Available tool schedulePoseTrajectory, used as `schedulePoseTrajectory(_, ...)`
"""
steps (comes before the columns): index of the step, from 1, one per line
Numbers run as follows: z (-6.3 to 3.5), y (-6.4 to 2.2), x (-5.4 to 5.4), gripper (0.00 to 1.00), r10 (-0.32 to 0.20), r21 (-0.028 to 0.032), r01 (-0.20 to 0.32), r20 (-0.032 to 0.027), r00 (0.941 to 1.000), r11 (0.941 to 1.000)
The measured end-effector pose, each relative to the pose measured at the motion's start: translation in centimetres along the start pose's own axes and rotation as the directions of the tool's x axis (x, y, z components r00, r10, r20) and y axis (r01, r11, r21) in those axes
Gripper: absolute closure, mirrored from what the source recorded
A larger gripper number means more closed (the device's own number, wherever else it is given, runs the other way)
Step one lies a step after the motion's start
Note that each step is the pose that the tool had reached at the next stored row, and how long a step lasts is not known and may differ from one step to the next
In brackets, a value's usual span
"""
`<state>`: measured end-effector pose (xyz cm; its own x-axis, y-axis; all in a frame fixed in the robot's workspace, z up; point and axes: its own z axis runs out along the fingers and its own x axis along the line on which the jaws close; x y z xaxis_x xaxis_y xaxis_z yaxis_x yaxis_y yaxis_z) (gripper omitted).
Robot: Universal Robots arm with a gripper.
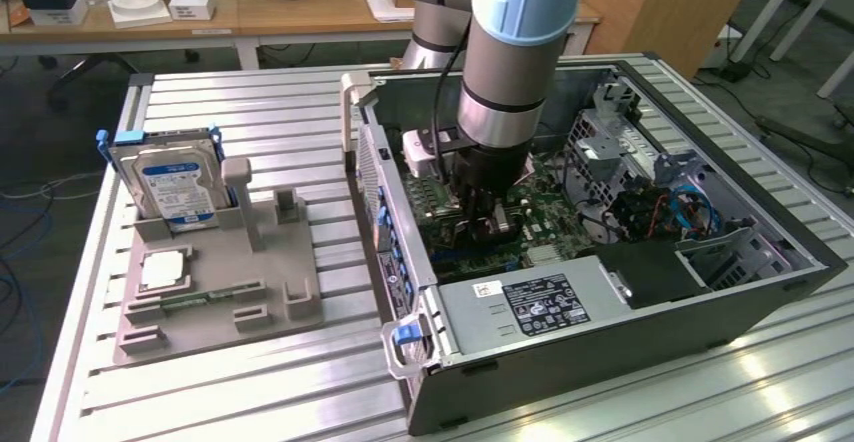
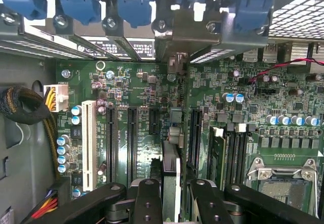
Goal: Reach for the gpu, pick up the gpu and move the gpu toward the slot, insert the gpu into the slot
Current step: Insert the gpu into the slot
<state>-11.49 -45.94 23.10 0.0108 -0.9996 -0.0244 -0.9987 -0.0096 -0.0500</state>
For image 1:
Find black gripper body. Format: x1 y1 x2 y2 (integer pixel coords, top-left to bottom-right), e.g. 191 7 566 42
451 145 532 198

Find green motherboard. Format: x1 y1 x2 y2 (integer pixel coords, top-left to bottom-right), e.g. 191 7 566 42
383 129 602 281

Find perforated metal disk bay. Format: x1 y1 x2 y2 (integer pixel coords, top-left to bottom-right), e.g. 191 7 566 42
563 106 668 203

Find grey power supply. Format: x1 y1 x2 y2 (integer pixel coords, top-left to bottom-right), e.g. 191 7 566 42
432 254 632 358

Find black plastic shroud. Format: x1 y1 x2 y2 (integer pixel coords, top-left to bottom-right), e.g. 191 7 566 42
592 239 712 311

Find white paper stack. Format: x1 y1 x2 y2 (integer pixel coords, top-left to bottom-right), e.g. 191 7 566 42
362 0 419 24

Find open black PC case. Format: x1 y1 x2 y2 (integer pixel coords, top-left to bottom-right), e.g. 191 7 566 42
339 56 850 438

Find grey slanted disk bay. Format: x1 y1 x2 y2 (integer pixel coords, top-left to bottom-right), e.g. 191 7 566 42
672 221 795 293

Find grey parts rack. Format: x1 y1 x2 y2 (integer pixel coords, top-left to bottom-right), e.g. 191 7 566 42
111 156 327 368

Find wooden cabinet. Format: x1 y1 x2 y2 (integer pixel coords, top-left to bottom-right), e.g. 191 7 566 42
579 0 766 81

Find black power adapter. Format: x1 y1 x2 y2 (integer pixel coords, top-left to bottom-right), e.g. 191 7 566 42
716 59 755 83

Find green RAM stick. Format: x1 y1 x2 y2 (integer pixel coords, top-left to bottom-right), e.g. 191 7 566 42
157 286 245 311

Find hard disk with blue carrier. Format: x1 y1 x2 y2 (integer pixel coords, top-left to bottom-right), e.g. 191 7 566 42
96 124 225 236

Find black chair base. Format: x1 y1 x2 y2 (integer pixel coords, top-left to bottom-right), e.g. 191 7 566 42
39 54 135 108
753 106 854 151

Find silver CPU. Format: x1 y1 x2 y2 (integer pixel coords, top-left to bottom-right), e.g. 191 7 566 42
139 250 188 288

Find small white labelled box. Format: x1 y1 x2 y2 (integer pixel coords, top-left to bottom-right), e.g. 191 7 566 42
165 0 219 22

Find white round holder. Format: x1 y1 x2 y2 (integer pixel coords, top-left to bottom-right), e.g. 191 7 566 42
108 0 173 29

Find wooden desk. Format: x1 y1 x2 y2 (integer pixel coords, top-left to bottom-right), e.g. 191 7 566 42
0 0 602 71

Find white box black lid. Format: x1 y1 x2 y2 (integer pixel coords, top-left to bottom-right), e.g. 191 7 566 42
17 0 91 27

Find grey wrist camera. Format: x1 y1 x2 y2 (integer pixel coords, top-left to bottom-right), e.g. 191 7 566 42
402 129 456 179

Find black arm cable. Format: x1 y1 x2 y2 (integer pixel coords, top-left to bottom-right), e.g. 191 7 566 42
430 21 470 184

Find red wire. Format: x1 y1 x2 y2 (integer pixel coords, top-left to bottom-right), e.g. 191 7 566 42
650 194 668 236

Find blue wire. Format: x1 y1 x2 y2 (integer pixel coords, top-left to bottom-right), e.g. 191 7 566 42
670 184 726 236

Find white table frame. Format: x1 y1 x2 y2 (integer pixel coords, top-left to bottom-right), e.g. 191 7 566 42
726 0 854 101

